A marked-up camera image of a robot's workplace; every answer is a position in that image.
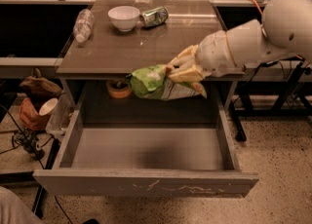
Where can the grey cloth corner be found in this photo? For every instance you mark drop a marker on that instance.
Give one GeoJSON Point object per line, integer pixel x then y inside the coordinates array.
{"type": "Point", "coordinates": [14, 211]}

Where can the clear plastic container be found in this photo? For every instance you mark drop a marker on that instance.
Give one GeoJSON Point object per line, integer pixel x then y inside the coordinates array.
{"type": "Point", "coordinates": [60, 118]}

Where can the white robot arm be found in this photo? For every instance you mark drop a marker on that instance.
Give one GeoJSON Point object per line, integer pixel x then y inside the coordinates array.
{"type": "Point", "coordinates": [284, 30]}

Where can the clear plastic water bottle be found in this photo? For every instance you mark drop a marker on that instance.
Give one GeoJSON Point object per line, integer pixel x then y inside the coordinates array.
{"type": "Point", "coordinates": [83, 26]}

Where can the orange tape roll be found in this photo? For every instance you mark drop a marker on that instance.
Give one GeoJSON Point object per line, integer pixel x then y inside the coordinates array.
{"type": "Point", "coordinates": [118, 89]}

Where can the green soda can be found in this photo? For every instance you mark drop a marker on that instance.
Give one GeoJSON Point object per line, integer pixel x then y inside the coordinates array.
{"type": "Point", "coordinates": [154, 17]}

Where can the white ceramic bowl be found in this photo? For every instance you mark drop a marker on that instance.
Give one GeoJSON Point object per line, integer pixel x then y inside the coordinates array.
{"type": "Point", "coordinates": [124, 18]}

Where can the green rice chip bag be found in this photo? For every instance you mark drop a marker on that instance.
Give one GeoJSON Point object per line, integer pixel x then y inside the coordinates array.
{"type": "Point", "coordinates": [152, 82]}

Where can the black power adapter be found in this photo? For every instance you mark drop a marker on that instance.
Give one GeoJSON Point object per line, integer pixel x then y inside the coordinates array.
{"type": "Point", "coordinates": [269, 63]}

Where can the grey cabinet with glossy top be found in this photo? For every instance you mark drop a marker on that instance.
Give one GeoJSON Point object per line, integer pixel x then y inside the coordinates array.
{"type": "Point", "coordinates": [111, 55]}

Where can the open grey top drawer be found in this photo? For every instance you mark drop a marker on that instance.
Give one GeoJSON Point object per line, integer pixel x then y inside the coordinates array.
{"type": "Point", "coordinates": [147, 148]}

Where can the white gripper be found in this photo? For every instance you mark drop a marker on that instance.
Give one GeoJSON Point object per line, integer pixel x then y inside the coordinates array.
{"type": "Point", "coordinates": [213, 53]}

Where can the brown cloth bag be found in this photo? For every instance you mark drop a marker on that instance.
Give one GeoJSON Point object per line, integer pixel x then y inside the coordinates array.
{"type": "Point", "coordinates": [37, 86]}

